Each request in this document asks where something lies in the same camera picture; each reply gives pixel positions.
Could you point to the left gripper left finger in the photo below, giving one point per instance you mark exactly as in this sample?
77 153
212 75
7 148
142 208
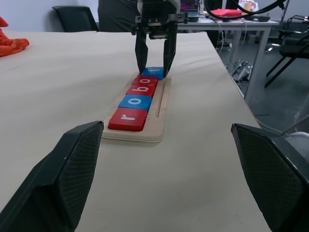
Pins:
48 183

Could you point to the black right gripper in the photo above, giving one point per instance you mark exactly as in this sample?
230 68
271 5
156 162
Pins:
158 19

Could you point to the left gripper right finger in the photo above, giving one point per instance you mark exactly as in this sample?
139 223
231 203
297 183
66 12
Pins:
275 174

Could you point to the blue tile letter t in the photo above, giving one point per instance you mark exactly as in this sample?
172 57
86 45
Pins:
157 73

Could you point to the red tile letter o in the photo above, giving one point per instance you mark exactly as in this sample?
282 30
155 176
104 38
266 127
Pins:
138 80

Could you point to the red tile letter b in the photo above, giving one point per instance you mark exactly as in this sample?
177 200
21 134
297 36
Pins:
134 91

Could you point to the wooden letter tray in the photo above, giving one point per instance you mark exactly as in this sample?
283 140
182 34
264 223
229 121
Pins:
154 130

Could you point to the silver robot body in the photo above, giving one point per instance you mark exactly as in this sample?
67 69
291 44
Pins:
301 145

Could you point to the blue tile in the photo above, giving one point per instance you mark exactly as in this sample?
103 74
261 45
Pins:
143 104

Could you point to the red tile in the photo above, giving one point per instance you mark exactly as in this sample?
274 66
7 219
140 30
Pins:
136 125

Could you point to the person in dark clothes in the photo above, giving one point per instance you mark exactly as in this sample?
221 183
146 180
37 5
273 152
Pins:
116 17

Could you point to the laptop with lit screen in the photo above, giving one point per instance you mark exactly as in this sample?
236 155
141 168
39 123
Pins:
190 8

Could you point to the red bag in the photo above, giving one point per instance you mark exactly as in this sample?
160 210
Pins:
225 12

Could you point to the black office chair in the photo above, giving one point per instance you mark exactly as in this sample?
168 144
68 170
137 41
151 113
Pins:
74 19

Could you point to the white office desk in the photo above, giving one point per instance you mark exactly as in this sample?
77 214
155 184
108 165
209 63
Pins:
263 36

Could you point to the black folding chair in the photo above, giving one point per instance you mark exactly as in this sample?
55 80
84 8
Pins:
294 50

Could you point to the crumpled orange cloth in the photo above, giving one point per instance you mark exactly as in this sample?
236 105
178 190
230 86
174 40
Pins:
12 46

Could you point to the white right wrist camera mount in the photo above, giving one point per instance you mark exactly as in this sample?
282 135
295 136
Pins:
175 3

